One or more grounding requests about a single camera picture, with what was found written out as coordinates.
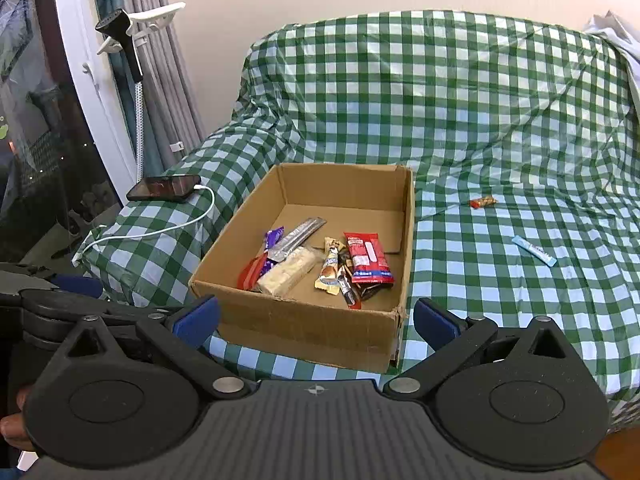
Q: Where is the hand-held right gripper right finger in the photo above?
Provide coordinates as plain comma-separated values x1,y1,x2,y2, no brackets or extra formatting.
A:
382,297,584,402

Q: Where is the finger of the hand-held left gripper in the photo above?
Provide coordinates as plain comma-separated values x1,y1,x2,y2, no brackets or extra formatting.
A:
64,301,173,333
50,274,105,301

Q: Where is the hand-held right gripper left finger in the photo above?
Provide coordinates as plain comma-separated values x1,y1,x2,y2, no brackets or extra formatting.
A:
64,295,257,402

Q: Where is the red white-striped snack packet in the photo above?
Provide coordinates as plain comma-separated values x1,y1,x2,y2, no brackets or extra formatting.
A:
343,231,396,286

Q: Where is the cardboard box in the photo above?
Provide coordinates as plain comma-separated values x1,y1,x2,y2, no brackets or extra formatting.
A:
189,162,417,375

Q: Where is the yellow snack packet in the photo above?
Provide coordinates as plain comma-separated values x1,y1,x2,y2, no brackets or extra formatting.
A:
314,236,349,295

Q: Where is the person's left hand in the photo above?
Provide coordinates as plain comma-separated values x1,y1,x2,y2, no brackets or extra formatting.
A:
0,385,39,454

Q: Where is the red-orange snack packet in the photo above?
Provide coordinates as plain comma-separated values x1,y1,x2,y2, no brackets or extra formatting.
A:
236,254,271,291

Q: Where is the dark brown snack packet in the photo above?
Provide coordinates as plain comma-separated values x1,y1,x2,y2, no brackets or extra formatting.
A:
338,252,387,304

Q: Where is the thin red snack stick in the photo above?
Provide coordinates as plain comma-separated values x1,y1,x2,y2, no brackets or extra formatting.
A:
340,265,362,310

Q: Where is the cream wafer packet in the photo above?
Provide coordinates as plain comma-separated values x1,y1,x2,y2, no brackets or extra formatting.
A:
256,246,326,297

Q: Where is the purple snack packet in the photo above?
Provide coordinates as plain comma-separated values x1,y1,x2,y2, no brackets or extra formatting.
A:
263,227,285,264

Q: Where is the light blue stick packet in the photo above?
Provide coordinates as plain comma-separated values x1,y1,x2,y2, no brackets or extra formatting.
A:
511,234,558,267

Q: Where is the black smartphone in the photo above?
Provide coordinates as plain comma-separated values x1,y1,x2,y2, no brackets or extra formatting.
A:
126,174,202,204

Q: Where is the silver snack packet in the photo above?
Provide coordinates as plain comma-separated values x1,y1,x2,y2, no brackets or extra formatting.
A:
268,216,329,263

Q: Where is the green checked cloth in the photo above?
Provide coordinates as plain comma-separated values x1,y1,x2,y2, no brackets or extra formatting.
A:
74,9,640,413

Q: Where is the black garment steamer head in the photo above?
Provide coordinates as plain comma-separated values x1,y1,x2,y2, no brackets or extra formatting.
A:
94,7,146,84

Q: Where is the white printed cloth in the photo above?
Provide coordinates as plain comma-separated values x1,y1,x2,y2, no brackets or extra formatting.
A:
584,10,640,92

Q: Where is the white charging cable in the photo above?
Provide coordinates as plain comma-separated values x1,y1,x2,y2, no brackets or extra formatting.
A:
72,184,216,267

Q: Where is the striped steamer hose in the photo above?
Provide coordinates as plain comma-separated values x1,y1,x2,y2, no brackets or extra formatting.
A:
134,81,149,182

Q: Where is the white window frame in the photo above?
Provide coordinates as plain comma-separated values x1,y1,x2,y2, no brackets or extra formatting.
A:
49,0,142,207

